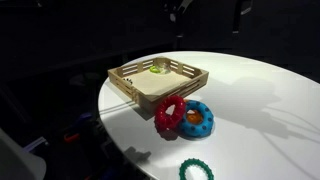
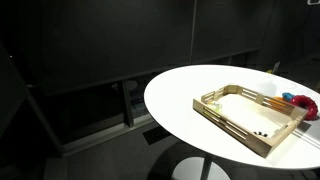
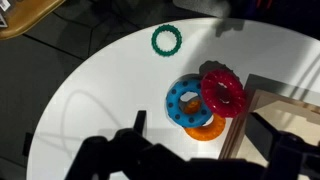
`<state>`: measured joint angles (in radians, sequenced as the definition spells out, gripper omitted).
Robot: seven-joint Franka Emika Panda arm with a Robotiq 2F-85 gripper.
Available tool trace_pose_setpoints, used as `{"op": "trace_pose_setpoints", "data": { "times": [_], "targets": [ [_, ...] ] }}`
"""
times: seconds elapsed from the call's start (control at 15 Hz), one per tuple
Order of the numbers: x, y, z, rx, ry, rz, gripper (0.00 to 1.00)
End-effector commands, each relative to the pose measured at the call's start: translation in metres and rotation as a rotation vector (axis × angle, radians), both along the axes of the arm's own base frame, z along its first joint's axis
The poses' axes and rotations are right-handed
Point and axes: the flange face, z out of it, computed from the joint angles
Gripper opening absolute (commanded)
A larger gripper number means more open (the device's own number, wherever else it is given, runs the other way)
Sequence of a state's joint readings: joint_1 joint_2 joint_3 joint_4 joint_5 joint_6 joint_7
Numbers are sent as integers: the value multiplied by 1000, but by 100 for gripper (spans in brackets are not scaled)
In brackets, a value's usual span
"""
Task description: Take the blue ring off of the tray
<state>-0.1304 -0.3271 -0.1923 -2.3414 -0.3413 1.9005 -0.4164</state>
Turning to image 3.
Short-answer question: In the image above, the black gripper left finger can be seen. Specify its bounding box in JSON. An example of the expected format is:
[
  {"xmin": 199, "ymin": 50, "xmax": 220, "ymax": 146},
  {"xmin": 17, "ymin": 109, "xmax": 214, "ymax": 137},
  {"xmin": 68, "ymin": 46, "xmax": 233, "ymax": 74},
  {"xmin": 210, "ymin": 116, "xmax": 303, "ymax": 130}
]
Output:
[{"xmin": 64, "ymin": 109, "xmax": 201, "ymax": 180}]

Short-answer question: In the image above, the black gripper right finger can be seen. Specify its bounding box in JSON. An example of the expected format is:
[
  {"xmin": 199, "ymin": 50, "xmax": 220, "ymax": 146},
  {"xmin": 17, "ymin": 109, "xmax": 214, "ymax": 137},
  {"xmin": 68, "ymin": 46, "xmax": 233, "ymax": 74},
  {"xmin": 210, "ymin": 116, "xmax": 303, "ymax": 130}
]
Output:
[{"xmin": 245, "ymin": 112, "xmax": 320, "ymax": 180}]

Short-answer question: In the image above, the light wooden tray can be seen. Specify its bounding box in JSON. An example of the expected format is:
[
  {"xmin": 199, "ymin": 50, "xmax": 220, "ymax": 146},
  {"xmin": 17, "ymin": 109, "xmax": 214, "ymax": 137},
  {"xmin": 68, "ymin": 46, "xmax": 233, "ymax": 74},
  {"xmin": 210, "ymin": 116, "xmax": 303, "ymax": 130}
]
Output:
[{"xmin": 218, "ymin": 73, "xmax": 320, "ymax": 169}]

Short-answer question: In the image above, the tan wooden seat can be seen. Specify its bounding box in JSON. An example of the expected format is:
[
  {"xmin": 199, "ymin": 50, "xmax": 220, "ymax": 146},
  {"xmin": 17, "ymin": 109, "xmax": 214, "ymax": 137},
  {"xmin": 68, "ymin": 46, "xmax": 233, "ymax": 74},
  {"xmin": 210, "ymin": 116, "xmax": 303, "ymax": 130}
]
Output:
[{"xmin": 0, "ymin": 0, "xmax": 66, "ymax": 41}]

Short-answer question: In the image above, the white paper label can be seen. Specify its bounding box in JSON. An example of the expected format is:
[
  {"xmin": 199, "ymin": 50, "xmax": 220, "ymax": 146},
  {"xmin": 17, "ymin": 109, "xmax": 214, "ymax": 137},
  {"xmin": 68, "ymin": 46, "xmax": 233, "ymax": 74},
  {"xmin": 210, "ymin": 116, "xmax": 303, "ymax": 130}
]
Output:
[{"xmin": 0, "ymin": 0, "xmax": 11, "ymax": 28}]

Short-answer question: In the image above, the blue ring with dark dots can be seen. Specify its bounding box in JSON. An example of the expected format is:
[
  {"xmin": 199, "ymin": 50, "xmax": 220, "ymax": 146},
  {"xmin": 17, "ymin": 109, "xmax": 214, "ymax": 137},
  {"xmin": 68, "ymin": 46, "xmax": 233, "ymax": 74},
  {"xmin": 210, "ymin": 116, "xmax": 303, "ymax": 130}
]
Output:
[{"xmin": 165, "ymin": 73, "xmax": 214, "ymax": 129}]

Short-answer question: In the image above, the orange ring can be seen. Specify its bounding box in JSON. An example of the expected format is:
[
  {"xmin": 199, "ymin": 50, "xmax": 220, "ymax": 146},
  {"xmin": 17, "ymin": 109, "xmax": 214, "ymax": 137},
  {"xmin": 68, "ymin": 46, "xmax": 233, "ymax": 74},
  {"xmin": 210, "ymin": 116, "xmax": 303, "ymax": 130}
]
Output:
[{"xmin": 182, "ymin": 98, "xmax": 227, "ymax": 142}]

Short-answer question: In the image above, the red ribbed ring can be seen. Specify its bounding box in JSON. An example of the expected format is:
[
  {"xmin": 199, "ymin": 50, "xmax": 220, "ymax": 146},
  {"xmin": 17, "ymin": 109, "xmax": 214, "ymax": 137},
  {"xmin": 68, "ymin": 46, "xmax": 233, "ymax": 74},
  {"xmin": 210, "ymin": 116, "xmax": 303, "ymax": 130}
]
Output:
[{"xmin": 200, "ymin": 68, "xmax": 248, "ymax": 119}]

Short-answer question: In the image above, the thin dark green ring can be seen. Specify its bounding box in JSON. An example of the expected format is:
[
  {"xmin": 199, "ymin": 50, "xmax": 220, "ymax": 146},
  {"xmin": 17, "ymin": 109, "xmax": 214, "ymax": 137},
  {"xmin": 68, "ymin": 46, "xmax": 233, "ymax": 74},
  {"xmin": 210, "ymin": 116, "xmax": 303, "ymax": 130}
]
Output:
[{"xmin": 150, "ymin": 23, "xmax": 184, "ymax": 58}]

